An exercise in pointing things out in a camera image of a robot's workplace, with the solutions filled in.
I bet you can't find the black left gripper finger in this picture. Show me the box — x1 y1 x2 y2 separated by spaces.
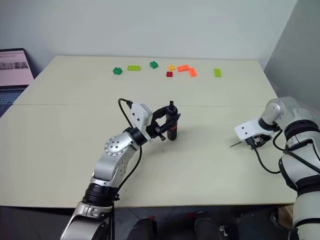
151 105 169 122
157 113 182 134

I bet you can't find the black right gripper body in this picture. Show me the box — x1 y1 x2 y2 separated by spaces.
245 134 273 151

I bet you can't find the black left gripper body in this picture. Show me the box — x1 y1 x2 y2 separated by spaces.
146 117 167 142

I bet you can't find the dark red black bottle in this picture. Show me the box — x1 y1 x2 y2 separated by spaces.
165 100 180 142

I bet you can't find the dark rounded shape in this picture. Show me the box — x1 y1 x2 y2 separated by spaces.
129 216 159 240

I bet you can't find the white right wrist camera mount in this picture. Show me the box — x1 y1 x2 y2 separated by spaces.
234 119 272 141

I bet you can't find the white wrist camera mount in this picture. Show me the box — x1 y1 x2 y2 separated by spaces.
130 101 154 143
234 119 272 141

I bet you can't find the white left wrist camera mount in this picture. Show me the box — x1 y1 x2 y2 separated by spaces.
130 101 154 143

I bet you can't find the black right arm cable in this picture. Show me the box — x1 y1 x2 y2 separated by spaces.
252 128 288 175

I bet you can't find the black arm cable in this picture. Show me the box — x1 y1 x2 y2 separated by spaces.
107 97 144 240
252 128 288 175

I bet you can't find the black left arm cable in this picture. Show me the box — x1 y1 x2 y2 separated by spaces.
107 97 144 240

